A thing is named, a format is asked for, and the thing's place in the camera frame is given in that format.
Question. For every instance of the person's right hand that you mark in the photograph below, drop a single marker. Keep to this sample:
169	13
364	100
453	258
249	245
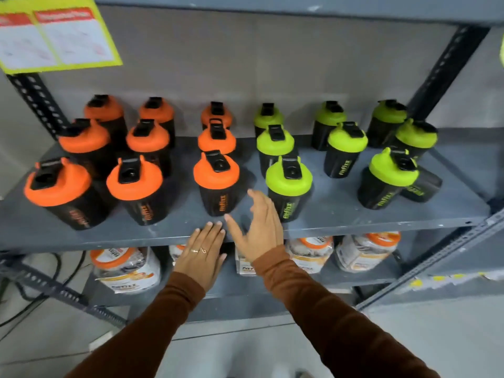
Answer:
260	232

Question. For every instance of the person's left hand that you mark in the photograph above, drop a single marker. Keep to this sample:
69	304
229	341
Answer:
199	261

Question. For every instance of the person's left middle finger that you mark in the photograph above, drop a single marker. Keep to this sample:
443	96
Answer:
212	240

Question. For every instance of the person's right thumb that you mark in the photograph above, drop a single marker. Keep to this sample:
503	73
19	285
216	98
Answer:
235	232

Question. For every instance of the person's left thumb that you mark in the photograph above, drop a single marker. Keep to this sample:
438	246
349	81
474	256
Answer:
222	261

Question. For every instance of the person's left little finger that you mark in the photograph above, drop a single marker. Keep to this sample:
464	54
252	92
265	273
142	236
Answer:
191	242

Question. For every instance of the person's right forearm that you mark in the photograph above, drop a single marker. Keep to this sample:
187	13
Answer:
334	322

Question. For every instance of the person's left forearm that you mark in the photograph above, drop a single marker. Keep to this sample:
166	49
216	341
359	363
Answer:
145	334

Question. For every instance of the clear jar with orange lid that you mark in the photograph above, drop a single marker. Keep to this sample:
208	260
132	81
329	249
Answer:
177	251
126	269
311	251
366	249
244	265

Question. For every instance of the group of orange-lid black shaker bottles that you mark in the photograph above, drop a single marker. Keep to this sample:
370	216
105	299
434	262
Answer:
136	181

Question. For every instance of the grey metal shelving rack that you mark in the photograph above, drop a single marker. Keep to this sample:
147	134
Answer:
354	208

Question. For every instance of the group of green-lid black shaker bottles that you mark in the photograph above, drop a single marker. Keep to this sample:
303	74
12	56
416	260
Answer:
346	153

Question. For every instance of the grey metal side rack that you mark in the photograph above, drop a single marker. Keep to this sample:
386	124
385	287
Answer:
441	251

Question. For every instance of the strip of yellow shelf labels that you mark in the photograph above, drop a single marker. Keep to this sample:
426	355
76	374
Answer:
452	278

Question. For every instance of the yellow paper sign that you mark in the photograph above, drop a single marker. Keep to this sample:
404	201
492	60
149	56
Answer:
59	33

